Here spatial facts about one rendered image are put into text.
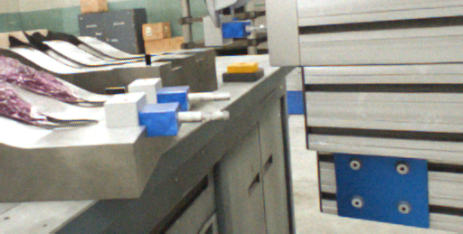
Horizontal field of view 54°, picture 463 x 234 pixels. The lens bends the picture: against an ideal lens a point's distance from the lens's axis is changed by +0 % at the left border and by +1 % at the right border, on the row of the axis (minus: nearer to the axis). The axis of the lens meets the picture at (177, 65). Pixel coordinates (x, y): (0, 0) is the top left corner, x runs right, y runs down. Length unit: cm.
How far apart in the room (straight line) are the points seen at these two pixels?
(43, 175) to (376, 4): 35
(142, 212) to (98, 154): 22
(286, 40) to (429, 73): 13
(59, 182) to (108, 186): 5
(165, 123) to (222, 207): 49
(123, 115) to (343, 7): 25
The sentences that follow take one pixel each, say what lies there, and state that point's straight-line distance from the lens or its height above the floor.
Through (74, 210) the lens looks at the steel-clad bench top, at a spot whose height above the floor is 80.
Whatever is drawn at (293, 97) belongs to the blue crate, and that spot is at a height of 16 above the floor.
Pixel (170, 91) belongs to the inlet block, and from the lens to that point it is 58.
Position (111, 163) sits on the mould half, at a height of 84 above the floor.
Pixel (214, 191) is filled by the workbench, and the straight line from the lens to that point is 93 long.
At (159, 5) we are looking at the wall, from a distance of 807.
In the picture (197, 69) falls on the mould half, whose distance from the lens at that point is 85.
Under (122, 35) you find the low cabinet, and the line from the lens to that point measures 789.
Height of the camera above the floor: 97
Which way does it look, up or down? 7 degrees down
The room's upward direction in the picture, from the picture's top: 5 degrees counter-clockwise
